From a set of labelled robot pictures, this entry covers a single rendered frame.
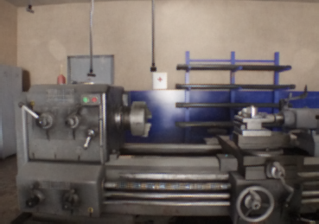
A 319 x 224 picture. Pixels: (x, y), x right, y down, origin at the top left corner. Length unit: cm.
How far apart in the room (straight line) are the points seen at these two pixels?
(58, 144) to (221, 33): 414
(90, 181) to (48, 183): 26
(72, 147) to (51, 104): 30
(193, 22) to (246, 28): 122
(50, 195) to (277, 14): 526
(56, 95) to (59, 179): 51
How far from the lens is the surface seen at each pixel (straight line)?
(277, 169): 120
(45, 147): 146
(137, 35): 468
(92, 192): 126
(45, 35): 549
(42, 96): 142
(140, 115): 134
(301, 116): 168
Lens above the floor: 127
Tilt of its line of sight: 3 degrees down
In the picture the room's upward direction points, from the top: straight up
